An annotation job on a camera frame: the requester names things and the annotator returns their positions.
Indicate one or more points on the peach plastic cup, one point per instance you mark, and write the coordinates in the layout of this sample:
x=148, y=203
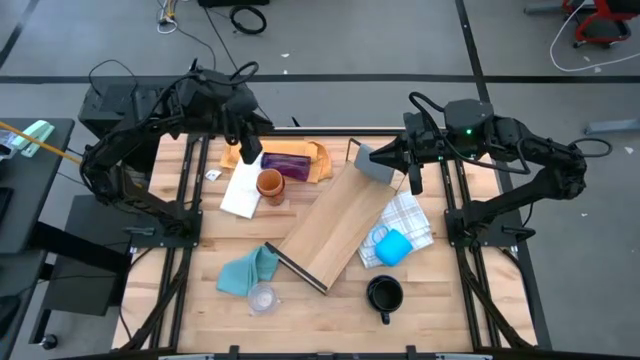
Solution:
x=270, y=181

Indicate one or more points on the grey folded cloth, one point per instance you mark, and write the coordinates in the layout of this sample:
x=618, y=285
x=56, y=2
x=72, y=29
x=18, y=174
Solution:
x=372, y=167

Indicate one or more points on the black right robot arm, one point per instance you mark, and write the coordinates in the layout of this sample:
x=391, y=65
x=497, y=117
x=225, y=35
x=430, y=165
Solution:
x=525, y=195

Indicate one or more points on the purple translucent tumbler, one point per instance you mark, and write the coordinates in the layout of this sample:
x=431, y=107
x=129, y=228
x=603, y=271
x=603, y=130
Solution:
x=285, y=166

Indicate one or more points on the wooden shelf with black frame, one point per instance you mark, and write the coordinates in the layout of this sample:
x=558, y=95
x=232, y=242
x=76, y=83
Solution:
x=335, y=225

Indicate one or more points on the teal cloth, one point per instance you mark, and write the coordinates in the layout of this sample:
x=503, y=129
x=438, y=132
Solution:
x=240, y=275

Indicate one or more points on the small white paper tag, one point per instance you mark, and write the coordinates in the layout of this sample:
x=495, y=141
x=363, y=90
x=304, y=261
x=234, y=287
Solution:
x=213, y=175

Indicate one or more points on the mustard yellow cloth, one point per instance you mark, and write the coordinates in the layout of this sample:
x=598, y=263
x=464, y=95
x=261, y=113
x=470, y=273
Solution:
x=320, y=160

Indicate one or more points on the blue mug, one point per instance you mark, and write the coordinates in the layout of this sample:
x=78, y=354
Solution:
x=394, y=248

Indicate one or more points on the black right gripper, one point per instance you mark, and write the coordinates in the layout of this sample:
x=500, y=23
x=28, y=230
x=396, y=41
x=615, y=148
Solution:
x=425, y=137

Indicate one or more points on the mint green stapler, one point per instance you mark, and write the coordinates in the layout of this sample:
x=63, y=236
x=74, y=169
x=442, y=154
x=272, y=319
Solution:
x=32, y=136

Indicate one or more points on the dark speckled enamel mug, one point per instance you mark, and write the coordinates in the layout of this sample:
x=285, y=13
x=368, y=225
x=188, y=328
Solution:
x=385, y=317

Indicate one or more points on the white folded napkin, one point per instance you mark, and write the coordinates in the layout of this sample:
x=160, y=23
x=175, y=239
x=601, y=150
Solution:
x=240, y=195

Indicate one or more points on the black caster wheel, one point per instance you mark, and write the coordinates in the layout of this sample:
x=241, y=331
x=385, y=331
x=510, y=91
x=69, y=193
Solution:
x=49, y=342

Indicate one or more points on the black desk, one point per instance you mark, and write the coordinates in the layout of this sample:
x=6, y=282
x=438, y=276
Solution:
x=35, y=200

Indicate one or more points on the grey metal floor bar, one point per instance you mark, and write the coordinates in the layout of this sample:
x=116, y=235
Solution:
x=612, y=126

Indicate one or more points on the red cart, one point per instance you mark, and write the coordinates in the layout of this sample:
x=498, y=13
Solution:
x=600, y=36

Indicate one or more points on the black floor stand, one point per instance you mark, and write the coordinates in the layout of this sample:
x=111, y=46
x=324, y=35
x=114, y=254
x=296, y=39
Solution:
x=85, y=280

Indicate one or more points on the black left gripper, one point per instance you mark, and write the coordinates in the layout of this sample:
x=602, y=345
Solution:
x=240, y=112

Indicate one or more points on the black computer tower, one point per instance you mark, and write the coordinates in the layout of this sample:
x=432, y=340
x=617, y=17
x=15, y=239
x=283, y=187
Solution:
x=107, y=107

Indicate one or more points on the black metal table frame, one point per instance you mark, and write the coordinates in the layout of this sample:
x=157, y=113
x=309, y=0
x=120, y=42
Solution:
x=325, y=132

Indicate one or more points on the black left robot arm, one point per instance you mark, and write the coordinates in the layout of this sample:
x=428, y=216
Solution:
x=115, y=142

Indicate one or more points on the white plaid cloth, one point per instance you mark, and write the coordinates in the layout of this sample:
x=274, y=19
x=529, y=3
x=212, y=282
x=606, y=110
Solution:
x=405, y=215

